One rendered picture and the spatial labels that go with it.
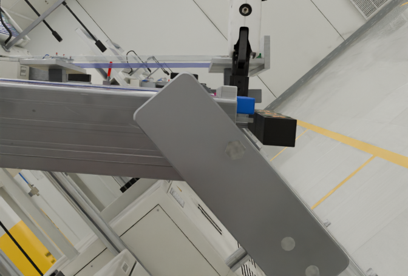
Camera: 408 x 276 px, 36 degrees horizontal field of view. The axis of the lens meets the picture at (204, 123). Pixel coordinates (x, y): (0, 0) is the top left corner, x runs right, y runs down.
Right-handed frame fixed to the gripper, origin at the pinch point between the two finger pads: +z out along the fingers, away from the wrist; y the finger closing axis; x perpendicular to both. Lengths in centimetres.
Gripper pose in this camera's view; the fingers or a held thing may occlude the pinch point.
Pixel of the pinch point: (238, 88)
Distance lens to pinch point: 105.5
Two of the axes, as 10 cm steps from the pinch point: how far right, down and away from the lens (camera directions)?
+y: 0.1, -0.5, 10.0
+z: -0.7, 10.0, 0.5
